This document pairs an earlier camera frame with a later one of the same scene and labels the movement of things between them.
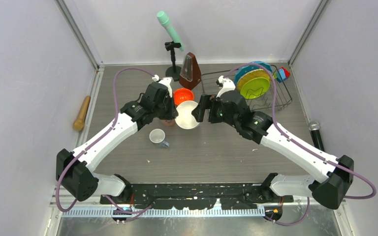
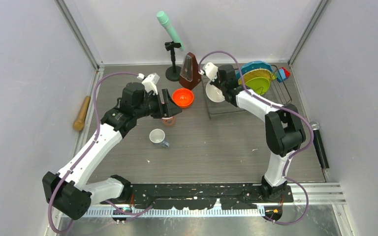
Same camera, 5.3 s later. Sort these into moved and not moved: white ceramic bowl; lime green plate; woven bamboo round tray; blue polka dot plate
Moved: white ceramic bowl
Not moved: lime green plate; woven bamboo round tray; blue polka dot plate
